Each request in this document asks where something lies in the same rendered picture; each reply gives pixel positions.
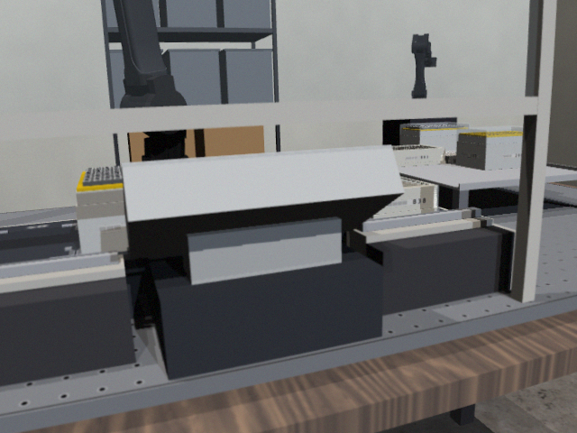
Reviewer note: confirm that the white trough reservoir with red liquid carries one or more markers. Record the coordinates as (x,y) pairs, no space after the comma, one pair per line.
(418,155)

